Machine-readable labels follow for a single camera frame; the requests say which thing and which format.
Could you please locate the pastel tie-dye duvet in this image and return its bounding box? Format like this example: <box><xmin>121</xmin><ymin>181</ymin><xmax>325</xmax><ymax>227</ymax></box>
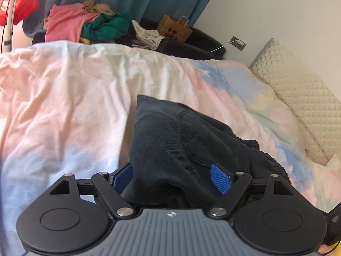
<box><xmin>0</xmin><ymin>40</ymin><xmax>341</xmax><ymax>254</ymax></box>

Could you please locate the black sofa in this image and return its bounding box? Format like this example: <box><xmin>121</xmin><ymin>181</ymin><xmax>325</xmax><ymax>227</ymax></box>
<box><xmin>138</xmin><ymin>18</ymin><xmax>227</xmax><ymax>61</ymax></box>

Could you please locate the pink cloth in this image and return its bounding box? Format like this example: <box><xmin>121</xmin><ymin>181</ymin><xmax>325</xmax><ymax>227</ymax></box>
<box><xmin>44</xmin><ymin>4</ymin><xmax>107</xmax><ymax>43</ymax></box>

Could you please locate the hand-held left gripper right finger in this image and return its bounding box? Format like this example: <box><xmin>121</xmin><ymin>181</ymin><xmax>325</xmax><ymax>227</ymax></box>
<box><xmin>209</xmin><ymin>163</ymin><xmax>293</xmax><ymax>218</ymax></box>

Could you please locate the cream quilted pillow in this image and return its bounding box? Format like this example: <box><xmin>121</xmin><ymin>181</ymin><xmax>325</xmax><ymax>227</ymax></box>
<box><xmin>249</xmin><ymin>38</ymin><xmax>341</xmax><ymax>166</ymax></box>

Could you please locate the white cloth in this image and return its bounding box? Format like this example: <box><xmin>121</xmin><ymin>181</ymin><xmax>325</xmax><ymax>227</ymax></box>
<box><xmin>131</xmin><ymin>20</ymin><xmax>167</xmax><ymax>50</ymax></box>

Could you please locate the beige cloth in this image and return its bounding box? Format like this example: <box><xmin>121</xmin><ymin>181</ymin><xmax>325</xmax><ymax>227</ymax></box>
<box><xmin>81</xmin><ymin>0</ymin><xmax>116</xmax><ymax>16</ymax></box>

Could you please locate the white charging cable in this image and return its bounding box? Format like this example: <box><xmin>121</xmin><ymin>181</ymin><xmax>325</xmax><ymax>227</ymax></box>
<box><xmin>210</xmin><ymin>41</ymin><xmax>241</xmax><ymax>54</ymax></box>

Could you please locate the white clothes rack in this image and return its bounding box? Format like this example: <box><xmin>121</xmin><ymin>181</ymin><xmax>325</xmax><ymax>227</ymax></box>
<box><xmin>0</xmin><ymin>0</ymin><xmax>23</xmax><ymax>54</ymax></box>

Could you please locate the green cloth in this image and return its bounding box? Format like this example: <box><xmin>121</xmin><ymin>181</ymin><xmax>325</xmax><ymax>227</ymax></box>
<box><xmin>82</xmin><ymin>12</ymin><xmax>131</xmax><ymax>41</ymax></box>

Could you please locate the wall socket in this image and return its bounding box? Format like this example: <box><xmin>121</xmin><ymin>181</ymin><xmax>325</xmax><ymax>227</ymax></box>
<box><xmin>229</xmin><ymin>36</ymin><xmax>247</xmax><ymax>51</ymax></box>

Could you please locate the red garment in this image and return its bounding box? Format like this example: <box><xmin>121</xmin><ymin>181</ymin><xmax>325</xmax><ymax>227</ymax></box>
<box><xmin>0</xmin><ymin>0</ymin><xmax>40</xmax><ymax>26</ymax></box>

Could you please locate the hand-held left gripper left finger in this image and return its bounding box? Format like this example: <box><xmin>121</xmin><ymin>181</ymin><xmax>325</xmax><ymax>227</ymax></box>
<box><xmin>49</xmin><ymin>163</ymin><xmax>135</xmax><ymax>218</ymax></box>

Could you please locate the brown paper bag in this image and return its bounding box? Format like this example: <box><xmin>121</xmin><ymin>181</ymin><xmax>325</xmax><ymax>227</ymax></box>
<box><xmin>156</xmin><ymin>10</ymin><xmax>193</xmax><ymax>42</ymax></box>

